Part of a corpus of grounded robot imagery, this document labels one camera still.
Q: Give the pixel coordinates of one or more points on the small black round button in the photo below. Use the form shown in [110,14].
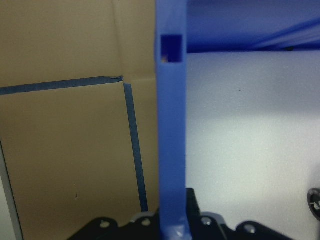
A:
[314,202]

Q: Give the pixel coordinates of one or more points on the blue plastic storage bin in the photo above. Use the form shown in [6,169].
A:
[172,125]

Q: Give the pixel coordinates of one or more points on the white foam liner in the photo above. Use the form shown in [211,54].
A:
[250,137]

